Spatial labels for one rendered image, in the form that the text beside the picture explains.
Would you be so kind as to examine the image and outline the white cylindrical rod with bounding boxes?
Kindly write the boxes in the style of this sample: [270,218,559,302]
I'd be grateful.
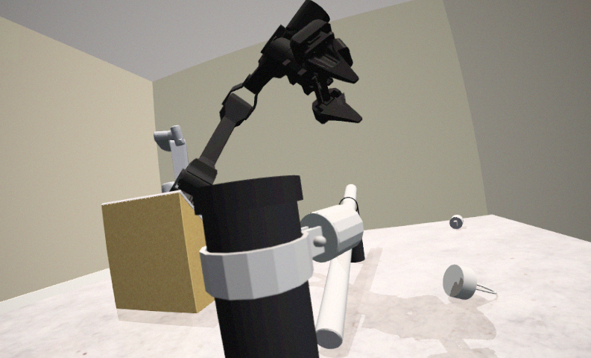
[315,184,357,349]

